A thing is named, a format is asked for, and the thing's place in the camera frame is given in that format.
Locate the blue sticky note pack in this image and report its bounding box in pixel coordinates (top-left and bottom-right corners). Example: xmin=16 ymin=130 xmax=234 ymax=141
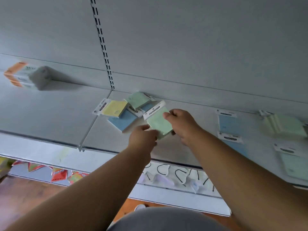
xmin=128 ymin=102 xmax=155 ymax=118
xmin=107 ymin=109 xmax=138 ymax=132
xmin=217 ymin=131 xmax=249 ymax=158
xmin=216 ymin=109 xmax=242 ymax=136

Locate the person's grey clothing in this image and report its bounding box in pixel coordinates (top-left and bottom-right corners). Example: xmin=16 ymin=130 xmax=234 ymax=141
xmin=107 ymin=206 xmax=230 ymax=231

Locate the green sticky note pack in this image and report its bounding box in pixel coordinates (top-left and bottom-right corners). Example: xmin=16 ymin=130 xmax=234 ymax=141
xmin=143 ymin=100 xmax=174 ymax=140
xmin=273 ymin=143 xmax=308 ymax=182
xmin=124 ymin=91 xmax=157 ymax=110

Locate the person's left forearm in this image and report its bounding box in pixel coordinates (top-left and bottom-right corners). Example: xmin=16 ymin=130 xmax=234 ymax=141
xmin=4 ymin=148 xmax=151 ymax=231

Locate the orange and white box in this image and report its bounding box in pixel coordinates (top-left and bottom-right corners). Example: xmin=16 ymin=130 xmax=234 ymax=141
xmin=3 ymin=61 xmax=52 ymax=91

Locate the person's left hand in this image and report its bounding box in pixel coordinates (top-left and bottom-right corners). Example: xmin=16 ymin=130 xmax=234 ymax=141
xmin=127 ymin=124 xmax=159 ymax=165

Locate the row of colourful packets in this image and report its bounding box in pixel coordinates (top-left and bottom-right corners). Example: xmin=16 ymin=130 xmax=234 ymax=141
xmin=12 ymin=160 xmax=90 ymax=185

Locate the yellow sticky note pack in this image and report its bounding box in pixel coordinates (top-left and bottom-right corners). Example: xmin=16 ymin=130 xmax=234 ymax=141
xmin=92 ymin=98 xmax=128 ymax=118

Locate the person's right hand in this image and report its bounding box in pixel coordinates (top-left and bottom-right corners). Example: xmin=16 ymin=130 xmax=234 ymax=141
xmin=163 ymin=108 xmax=205 ymax=146

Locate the white lower shelf board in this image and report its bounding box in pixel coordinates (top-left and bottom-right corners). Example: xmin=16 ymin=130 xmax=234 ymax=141
xmin=0 ymin=174 xmax=232 ymax=217

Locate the stack of green note packs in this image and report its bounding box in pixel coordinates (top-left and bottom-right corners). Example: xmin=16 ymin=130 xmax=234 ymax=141
xmin=258 ymin=110 xmax=308 ymax=138

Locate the person's right forearm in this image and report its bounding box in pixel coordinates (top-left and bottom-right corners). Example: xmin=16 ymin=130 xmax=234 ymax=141
xmin=186 ymin=130 xmax=308 ymax=231

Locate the slotted metal shelf upright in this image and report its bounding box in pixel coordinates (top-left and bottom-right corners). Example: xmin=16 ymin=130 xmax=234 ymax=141
xmin=90 ymin=0 xmax=116 ymax=91

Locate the white metal shelf board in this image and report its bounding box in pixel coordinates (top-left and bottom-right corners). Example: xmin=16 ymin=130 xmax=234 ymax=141
xmin=0 ymin=71 xmax=113 ymax=150
xmin=82 ymin=90 xmax=308 ymax=188

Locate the row of black-handled pouches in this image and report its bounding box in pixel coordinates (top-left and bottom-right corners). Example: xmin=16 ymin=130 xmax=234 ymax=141
xmin=138 ymin=162 xmax=218 ymax=195

